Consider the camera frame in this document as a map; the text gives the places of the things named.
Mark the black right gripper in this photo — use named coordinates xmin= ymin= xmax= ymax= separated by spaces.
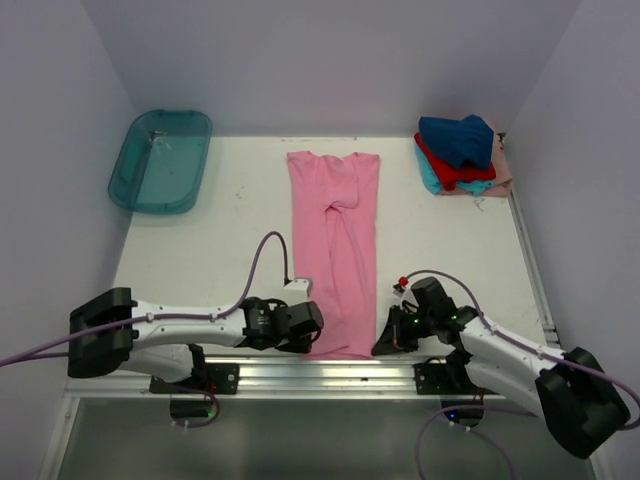
xmin=371 ymin=304 xmax=436 ymax=356

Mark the pink t-shirt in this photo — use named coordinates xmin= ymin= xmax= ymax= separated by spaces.
xmin=286 ymin=151 xmax=381 ymax=360

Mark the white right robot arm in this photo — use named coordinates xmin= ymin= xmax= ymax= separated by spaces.
xmin=371 ymin=271 xmax=631 ymax=459

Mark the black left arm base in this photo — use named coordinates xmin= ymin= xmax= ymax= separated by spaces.
xmin=149 ymin=363 xmax=240 ymax=396

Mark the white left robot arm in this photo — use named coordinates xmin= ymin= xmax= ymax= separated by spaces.
xmin=67 ymin=281 xmax=324 ymax=393

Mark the light blue folded t-shirt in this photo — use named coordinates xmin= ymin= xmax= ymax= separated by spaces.
xmin=414 ymin=145 xmax=494 ymax=196

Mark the red folded t-shirt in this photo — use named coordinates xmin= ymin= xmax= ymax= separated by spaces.
xmin=414 ymin=133 xmax=496 ymax=191

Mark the beige folded t-shirt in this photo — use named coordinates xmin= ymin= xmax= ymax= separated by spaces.
xmin=482 ymin=120 xmax=513 ymax=198

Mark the dark blue folded t-shirt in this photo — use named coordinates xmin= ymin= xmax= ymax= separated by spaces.
xmin=418 ymin=115 xmax=495 ymax=170

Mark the teal plastic bin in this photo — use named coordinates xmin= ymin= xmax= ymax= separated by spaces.
xmin=108 ymin=109 xmax=212 ymax=215

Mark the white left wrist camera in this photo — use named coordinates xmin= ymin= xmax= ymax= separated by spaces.
xmin=280 ymin=278 xmax=312 ymax=305

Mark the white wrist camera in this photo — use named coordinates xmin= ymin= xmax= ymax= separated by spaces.
xmin=280 ymin=278 xmax=312 ymax=305
xmin=392 ymin=276 xmax=409 ymax=297

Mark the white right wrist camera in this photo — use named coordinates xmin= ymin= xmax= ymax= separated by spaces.
xmin=392 ymin=276 xmax=409 ymax=297

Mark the aluminium mounting rail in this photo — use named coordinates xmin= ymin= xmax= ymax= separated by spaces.
xmin=64 ymin=354 xmax=511 ymax=401

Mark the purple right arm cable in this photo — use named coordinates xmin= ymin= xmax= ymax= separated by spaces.
xmin=397 ymin=269 xmax=640 ymax=480

